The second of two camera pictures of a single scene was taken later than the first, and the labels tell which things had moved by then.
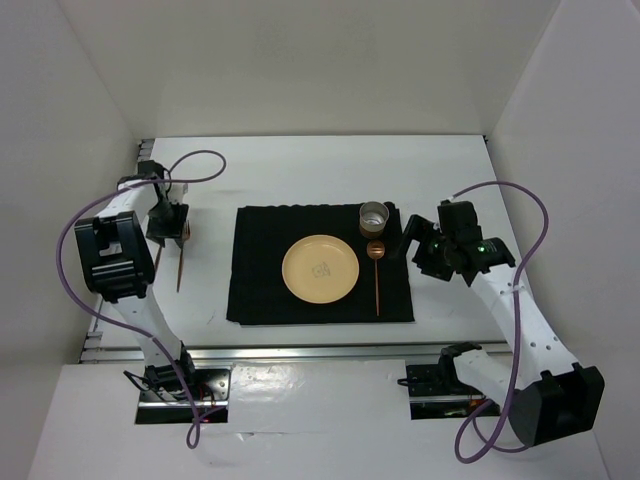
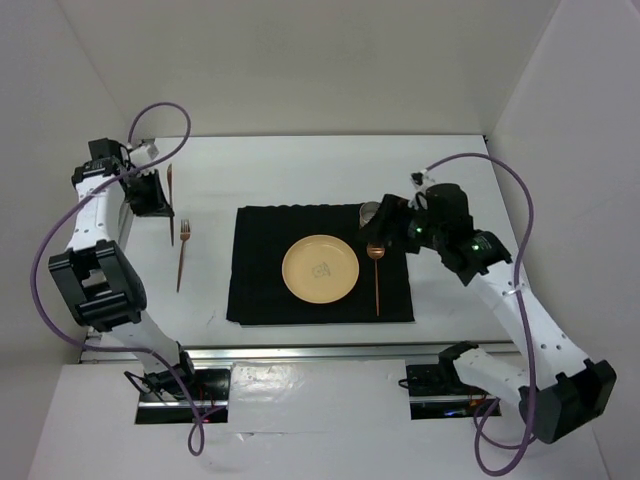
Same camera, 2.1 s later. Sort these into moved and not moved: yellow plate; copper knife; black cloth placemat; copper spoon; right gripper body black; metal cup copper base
Moved: copper knife; right gripper body black
Not moved: copper spoon; metal cup copper base; yellow plate; black cloth placemat
